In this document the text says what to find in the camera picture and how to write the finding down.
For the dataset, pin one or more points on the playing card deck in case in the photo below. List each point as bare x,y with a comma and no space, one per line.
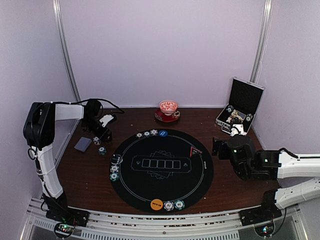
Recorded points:
238,114

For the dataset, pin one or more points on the round black poker mat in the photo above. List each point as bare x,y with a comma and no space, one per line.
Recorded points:
158,167

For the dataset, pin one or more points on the aluminium poker case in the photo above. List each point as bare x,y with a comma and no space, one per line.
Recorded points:
245,97

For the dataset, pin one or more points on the red patterned bowl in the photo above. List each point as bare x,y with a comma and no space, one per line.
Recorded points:
168,107

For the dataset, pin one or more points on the green poker chip stack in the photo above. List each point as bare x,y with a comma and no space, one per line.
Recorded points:
102,150

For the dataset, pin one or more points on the clear dealer button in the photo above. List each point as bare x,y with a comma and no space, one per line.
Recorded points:
116,159

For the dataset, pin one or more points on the triangular all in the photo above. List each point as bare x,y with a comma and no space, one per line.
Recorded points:
194,151

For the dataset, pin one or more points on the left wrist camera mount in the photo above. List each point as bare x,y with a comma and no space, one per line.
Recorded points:
107,119

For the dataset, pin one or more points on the right aluminium frame post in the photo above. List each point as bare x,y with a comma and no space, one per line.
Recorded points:
263,35

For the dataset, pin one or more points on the chip roll in case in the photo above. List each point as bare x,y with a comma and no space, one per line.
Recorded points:
249,117
229,108

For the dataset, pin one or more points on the orange big blind button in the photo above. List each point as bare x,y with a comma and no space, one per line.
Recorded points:
156,204

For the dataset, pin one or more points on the aluminium frame post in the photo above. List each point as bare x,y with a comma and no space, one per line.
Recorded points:
65,53
263,35

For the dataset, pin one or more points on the grey card deck box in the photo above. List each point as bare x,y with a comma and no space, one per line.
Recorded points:
83,144

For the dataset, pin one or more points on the chip roll in case right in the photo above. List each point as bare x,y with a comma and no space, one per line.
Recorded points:
249,117

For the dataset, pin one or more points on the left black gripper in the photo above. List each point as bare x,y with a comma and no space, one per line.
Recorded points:
104,134

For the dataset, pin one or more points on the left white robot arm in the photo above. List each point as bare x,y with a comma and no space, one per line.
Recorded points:
39,132

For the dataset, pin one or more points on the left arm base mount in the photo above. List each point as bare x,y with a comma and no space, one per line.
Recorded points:
58,210

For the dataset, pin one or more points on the left aluminium frame post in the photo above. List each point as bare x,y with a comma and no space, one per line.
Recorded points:
65,53

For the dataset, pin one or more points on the orange chip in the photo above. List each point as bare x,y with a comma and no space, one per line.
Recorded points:
139,135

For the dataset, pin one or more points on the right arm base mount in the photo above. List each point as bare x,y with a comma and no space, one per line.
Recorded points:
262,218

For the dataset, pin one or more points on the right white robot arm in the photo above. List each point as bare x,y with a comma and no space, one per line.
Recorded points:
282,164

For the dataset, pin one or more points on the chip roll in case left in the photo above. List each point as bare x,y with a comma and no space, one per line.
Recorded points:
229,108

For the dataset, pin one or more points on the red floral saucer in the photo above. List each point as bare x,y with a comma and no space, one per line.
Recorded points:
162,117

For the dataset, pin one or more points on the blue small blind button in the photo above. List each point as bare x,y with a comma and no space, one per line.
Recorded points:
162,133

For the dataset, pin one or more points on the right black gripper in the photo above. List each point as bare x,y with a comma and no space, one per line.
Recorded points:
216,144

